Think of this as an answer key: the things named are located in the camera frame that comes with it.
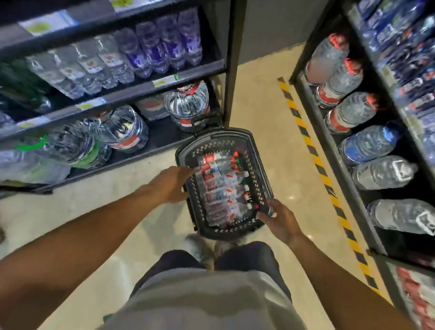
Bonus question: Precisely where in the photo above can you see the person's left forearm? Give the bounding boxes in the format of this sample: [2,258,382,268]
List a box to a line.
[0,167,160,330]

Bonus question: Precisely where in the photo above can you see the black shopping basket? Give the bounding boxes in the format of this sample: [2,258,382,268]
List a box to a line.
[165,120,285,247]

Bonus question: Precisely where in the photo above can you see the person's light grey shirt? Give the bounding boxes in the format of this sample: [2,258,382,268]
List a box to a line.
[0,239,337,330]

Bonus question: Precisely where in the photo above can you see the large red cap water bottle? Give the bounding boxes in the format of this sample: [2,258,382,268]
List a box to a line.
[313,55,366,113]
[303,30,352,90]
[322,87,381,140]

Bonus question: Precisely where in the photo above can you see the person's right hand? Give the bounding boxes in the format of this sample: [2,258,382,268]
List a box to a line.
[253,197,310,249]

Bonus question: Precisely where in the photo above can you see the large blue cap water bottle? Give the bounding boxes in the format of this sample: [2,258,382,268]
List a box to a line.
[336,114,405,172]

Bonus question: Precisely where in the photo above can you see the large white cap water bottle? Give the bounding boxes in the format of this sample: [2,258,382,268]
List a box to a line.
[350,151,420,197]
[364,193,435,238]

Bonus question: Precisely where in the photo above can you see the row of small clear water bottles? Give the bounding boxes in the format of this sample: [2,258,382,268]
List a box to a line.
[20,23,141,107]

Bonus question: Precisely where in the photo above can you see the person's right forearm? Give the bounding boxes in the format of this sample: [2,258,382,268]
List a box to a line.
[278,231,435,330]

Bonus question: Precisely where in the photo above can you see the person's left hand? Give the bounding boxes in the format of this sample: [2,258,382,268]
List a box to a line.
[146,162,200,208]

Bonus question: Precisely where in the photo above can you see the black opposite shelf unit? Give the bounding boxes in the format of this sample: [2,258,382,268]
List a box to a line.
[259,0,435,330]

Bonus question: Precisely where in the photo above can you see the rows of blue label water bottles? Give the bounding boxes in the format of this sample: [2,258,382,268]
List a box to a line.
[334,0,435,190]

